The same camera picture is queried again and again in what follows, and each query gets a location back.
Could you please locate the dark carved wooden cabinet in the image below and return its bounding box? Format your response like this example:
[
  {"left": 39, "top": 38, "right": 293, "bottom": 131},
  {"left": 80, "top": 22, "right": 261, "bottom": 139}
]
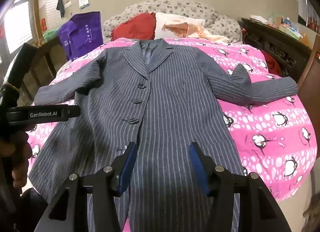
[{"left": 241, "top": 18, "right": 320, "bottom": 83}]

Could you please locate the purple shopping bag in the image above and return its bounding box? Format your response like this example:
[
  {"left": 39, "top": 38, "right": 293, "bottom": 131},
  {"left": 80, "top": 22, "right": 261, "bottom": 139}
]
[{"left": 57, "top": 12, "right": 102, "bottom": 62}]

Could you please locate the red cloth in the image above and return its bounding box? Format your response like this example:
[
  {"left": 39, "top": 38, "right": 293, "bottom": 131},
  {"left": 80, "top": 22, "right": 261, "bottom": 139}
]
[{"left": 261, "top": 49, "right": 283, "bottom": 76}]

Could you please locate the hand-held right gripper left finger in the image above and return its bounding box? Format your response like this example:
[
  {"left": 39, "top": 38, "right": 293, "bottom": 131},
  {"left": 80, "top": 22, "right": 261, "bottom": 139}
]
[{"left": 37, "top": 142, "right": 138, "bottom": 232}]

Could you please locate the wooden bench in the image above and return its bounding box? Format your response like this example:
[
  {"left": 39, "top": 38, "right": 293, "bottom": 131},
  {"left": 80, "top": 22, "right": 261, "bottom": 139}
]
[{"left": 21, "top": 38, "right": 68, "bottom": 105}]

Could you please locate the pink penguin print blanket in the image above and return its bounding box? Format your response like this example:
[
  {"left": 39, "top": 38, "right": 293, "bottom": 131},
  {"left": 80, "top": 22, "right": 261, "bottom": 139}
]
[{"left": 26, "top": 37, "right": 318, "bottom": 201}]

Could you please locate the white pillow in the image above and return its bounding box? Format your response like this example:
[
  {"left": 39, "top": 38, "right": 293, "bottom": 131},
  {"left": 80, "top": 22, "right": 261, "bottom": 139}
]
[{"left": 155, "top": 12, "right": 206, "bottom": 39}]

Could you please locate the floral padded headboard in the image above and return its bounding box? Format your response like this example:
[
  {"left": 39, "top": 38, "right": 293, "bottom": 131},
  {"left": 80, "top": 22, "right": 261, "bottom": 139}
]
[{"left": 103, "top": 0, "right": 243, "bottom": 44}]

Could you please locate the pile of clutter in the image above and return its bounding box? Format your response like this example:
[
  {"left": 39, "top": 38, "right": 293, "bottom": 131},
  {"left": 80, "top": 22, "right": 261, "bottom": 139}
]
[{"left": 250, "top": 15, "right": 314, "bottom": 42}]

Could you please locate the dark hanging cloth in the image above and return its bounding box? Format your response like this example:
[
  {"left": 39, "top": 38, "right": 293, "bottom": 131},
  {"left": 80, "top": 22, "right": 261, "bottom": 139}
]
[{"left": 56, "top": 0, "right": 66, "bottom": 18}]

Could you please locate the window with blinds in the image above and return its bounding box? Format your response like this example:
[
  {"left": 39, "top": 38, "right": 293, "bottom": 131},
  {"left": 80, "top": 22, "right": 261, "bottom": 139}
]
[{"left": 0, "top": 0, "right": 34, "bottom": 54}]

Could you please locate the grey pinstriped coat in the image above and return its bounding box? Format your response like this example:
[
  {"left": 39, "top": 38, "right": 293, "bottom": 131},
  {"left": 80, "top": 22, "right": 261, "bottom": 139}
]
[{"left": 28, "top": 39, "right": 299, "bottom": 232}]

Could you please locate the red pillow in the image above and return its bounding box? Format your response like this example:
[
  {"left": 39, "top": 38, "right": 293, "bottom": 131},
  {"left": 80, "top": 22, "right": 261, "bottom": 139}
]
[{"left": 111, "top": 12, "right": 157, "bottom": 41}]

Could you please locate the orange fringed towel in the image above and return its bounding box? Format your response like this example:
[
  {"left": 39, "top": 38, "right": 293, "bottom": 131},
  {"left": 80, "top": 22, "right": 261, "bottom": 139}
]
[{"left": 162, "top": 20, "right": 230, "bottom": 43}]

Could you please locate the person's left hand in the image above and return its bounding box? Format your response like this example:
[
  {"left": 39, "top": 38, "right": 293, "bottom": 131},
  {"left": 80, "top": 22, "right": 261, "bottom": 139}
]
[{"left": 0, "top": 125, "right": 37, "bottom": 189}]

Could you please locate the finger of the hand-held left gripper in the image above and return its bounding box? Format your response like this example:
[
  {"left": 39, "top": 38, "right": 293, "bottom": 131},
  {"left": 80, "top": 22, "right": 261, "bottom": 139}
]
[{"left": 7, "top": 105, "right": 81, "bottom": 125}]

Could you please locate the green plastic bag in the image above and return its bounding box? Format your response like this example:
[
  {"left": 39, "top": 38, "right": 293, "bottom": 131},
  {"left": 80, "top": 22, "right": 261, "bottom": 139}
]
[{"left": 42, "top": 30, "right": 59, "bottom": 40}]

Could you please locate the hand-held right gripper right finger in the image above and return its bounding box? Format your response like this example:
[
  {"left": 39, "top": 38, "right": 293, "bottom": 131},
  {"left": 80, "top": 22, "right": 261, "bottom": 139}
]
[{"left": 189, "top": 142, "right": 292, "bottom": 232}]

